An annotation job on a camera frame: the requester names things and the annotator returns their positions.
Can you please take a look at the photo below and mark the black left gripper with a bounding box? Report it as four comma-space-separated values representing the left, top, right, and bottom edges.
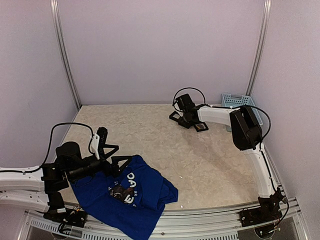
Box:
68, 144, 132, 182

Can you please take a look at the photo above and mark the sunset painting round brooch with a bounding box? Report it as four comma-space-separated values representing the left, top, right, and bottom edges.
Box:
196, 124, 205, 130

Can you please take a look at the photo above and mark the blue printed t-shirt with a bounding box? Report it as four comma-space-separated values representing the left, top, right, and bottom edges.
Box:
71, 155, 179, 240

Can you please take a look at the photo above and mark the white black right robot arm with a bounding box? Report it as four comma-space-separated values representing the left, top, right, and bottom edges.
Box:
174, 102, 284, 201

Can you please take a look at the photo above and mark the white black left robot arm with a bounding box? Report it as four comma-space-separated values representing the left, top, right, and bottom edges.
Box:
0, 141, 132, 223

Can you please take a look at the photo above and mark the light blue plastic basket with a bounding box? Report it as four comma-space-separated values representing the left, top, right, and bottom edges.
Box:
221, 93, 263, 132

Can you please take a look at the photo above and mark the black square frame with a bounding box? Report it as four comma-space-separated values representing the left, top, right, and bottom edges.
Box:
169, 111, 183, 123
194, 122, 209, 132

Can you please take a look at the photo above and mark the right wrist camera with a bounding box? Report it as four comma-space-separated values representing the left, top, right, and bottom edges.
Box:
175, 93, 196, 113

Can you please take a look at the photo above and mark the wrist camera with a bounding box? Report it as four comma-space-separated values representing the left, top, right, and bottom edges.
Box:
89, 127, 108, 160
175, 93, 196, 113

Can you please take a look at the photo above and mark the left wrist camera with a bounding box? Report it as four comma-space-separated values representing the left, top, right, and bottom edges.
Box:
89, 127, 108, 160

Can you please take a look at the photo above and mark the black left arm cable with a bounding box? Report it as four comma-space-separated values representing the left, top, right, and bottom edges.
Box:
0, 121, 96, 173

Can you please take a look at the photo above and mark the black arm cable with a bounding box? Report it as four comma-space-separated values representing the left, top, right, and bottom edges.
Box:
172, 86, 288, 198
0, 121, 96, 173

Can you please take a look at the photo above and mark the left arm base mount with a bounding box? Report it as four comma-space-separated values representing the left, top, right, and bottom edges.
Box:
43, 205, 88, 228

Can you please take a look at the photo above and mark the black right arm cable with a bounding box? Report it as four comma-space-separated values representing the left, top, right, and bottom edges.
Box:
172, 86, 288, 198

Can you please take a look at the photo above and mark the aluminium front rail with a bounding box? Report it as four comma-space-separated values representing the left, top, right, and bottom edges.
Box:
17, 198, 310, 240

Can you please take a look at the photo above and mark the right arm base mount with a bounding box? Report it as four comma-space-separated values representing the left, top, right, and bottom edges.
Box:
239, 196, 289, 227

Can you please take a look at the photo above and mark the aluminium corner post right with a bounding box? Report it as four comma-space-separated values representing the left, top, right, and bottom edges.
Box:
245, 0, 272, 96

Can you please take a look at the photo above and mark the aluminium corner post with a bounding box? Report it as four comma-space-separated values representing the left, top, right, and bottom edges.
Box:
50, 0, 82, 111
245, 0, 272, 96

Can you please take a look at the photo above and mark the aluminium corner post left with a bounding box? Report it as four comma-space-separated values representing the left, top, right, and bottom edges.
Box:
50, 0, 82, 111

